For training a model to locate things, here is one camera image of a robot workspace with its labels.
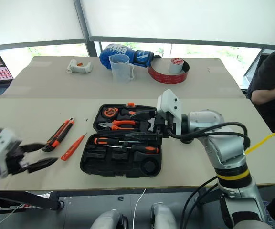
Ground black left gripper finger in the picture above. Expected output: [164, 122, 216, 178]
[21, 143, 47, 154]
[27, 157, 59, 174]

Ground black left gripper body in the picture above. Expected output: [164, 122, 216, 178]
[7, 145, 31, 175]

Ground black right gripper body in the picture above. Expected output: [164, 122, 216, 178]
[152, 110, 176, 139]

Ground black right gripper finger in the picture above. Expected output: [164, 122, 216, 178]
[124, 132, 162, 142]
[130, 110, 157, 120]

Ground black plastic tool case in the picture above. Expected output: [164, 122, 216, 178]
[79, 103, 163, 179]

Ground long orange black screwdriver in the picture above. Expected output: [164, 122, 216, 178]
[102, 144, 160, 155]

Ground black orange utility knife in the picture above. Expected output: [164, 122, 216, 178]
[42, 120, 70, 153]

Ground orange voltage tester pen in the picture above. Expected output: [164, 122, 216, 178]
[61, 132, 88, 161]

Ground orange black tape measure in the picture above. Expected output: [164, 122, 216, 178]
[103, 107, 119, 118]

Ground slim orange utility knife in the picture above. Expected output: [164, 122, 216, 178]
[52, 117, 76, 147]

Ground short orange black screwdriver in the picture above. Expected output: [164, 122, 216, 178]
[94, 136, 129, 146]

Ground clear plastic measuring jug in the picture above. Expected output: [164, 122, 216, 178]
[109, 54, 136, 84]

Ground white red tape roll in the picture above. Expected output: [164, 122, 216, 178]
[168, 57, 185, 74]

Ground blue boxing glove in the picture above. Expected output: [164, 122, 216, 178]
[99, 43, 161, 70]

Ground white glue gun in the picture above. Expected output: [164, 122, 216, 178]
[66, 59, 94, 74]

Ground grey rounded robot leg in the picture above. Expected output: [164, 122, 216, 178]
[150, 202, 178, 229]
[89, 209, 129, 229]

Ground yellow zip tie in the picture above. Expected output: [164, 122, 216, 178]
[244, 132, 275, 155]

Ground orange black handled tool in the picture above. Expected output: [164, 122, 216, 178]
[117, 108, 138, 118]

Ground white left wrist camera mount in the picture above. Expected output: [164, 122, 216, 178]
[0, 128, 22, 179]

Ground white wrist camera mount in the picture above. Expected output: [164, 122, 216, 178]
[156, 89, 183, 135]
[0, 128, 22, 179]

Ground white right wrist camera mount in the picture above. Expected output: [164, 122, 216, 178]
[156, 89, 183, 135]

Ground orange handled pliers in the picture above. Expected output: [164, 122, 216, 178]
[97, 119, 139, 131]

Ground black table frame bar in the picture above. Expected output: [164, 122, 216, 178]
[0, 190, 65, 211]

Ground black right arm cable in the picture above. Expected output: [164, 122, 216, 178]
[168, 122, 251, 149]

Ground thin white cable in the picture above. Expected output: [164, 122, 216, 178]
[132, 188, 147, 229]

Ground black cable under table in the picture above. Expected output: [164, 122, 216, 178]
[180, 176, 221, 229]

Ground grey window frame post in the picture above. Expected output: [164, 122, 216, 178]
[73, 0, 99, 57]

